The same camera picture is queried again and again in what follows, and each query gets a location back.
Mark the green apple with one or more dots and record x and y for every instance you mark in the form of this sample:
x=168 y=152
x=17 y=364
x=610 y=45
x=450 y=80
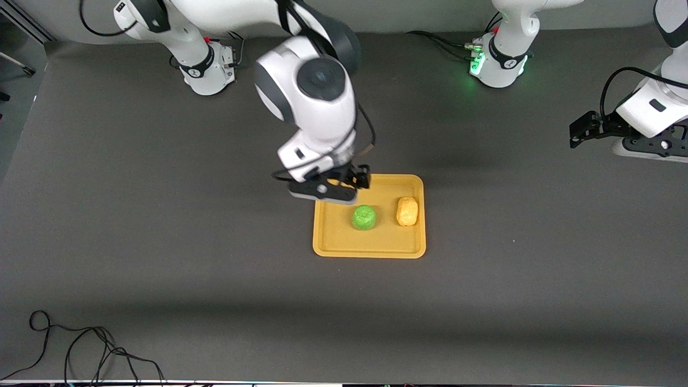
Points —
x=364 y=217

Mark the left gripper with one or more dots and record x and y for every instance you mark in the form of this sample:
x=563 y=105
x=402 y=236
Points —
x=606 y=125

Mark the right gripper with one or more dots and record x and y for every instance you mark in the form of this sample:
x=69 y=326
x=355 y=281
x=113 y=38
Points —
x=352 y=176

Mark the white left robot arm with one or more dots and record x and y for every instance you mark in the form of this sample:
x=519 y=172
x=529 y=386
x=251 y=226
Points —
x=505 y=64

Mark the yellow-brown potato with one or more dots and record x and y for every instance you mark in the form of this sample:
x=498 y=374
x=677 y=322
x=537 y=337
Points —
x=407 y=211

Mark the aluminium frame rail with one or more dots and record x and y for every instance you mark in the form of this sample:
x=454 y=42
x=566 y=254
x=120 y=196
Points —
x=27 y=21

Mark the yellow plastic tray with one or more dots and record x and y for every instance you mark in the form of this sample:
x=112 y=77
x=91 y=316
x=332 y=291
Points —
x=369 y=236

